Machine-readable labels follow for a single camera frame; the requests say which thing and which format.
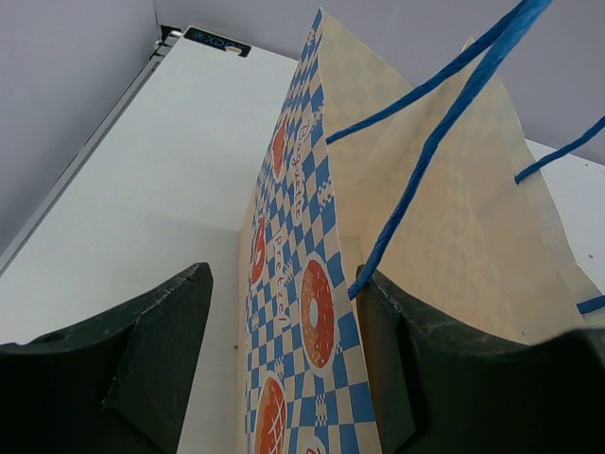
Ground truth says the left black table label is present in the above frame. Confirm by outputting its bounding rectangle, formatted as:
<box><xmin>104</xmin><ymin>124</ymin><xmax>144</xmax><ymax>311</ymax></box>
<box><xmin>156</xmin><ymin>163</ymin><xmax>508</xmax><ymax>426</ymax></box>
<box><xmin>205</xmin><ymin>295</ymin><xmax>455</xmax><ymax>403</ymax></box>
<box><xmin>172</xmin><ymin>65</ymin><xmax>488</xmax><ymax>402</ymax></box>
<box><xmin>183</xmin><ymin>26</ymin><xmax>251</xmax><ymax>58</ymax></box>

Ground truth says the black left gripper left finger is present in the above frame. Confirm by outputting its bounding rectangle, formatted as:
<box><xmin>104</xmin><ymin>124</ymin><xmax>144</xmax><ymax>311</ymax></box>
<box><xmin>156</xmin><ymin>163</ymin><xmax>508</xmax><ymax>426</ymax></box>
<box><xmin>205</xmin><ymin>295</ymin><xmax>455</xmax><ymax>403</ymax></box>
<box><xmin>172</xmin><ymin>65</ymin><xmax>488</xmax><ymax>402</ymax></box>
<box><xmin>1</xmin><ymin>263</ymin><xmax>213</xmax><ymax>453</ymax></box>

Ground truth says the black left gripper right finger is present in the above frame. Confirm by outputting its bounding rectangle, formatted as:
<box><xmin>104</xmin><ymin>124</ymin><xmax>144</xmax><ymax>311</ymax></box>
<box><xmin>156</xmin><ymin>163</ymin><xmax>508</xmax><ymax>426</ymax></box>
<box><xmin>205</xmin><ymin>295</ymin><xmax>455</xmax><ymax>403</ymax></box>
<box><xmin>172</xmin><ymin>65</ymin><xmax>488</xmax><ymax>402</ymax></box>
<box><xmin>356</xmin><ymin>273</ymin><xmax>604</xmax><ymax>453</ymax></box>

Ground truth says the aluminium frame rail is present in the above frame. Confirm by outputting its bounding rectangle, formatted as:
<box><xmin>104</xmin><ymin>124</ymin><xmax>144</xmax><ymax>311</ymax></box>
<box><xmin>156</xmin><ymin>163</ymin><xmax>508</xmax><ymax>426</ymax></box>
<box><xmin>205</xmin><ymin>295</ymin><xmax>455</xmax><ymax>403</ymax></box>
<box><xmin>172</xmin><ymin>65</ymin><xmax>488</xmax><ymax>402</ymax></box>
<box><xmin>1</xmin><ymin>25</ymin><xmax>183</xmax><ymax>273</ymax></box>

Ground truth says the blue checkered paper bag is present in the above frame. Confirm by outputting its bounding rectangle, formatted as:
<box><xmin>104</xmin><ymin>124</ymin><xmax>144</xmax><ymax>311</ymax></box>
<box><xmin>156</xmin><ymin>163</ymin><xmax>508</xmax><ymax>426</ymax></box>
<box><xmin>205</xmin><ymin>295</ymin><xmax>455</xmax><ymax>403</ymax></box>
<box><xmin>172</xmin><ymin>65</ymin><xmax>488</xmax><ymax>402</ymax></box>
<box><xmin>237</xmin><ymin>1</ymin><xmax>604</xmax><ymax>453</ymax></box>

